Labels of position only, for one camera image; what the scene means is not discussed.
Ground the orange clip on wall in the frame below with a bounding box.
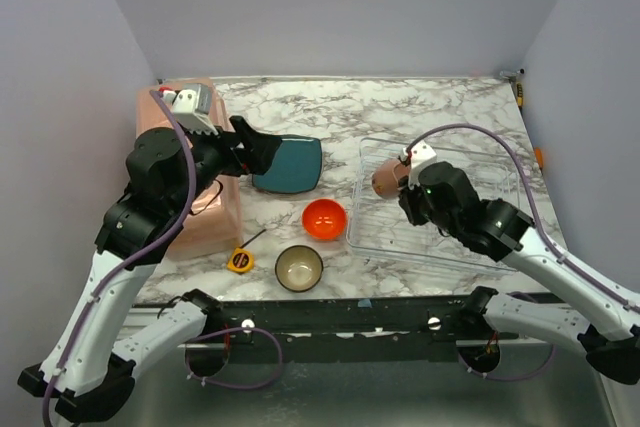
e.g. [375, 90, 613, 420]
[534, 147, 544, 170]

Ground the yellow black tool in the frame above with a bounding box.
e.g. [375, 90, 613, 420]
[514, 80, 524, 109]

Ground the pink plastic storage box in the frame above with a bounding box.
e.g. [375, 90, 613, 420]
[135, 76, 245, 261]

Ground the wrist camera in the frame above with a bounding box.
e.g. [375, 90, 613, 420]
[159, 83, 219, 135]
[399, 140, 437, 189]

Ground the pink floral mug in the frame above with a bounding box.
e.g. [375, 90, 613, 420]
[371, 158, 410, 199]

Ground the orange bowl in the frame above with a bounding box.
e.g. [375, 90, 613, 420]
[301, 198, 348, 241]

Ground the yellow tape measure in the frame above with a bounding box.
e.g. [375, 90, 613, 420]
[226, 247, 255, 274]

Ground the teal square plate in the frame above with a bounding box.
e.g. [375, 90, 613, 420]
[252, 135, 323, 194]

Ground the clear dish rack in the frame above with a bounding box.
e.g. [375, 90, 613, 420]
[345, 136, 521, 276]

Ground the black mounting rail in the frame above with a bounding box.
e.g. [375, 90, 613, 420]
[202, 296, 493, 364]

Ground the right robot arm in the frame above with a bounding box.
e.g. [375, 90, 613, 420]
[399, 161, 639, 385]

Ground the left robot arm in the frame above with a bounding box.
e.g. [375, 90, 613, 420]
[18, 116, 283, 425]

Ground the beige bowl dark rim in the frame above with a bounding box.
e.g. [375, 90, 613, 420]
[274, 245, 324, 293]

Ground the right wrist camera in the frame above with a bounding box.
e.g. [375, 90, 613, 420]
[399, 140, 437, 189]

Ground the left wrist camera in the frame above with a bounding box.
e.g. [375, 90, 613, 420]
[159, 83, 219, 135]

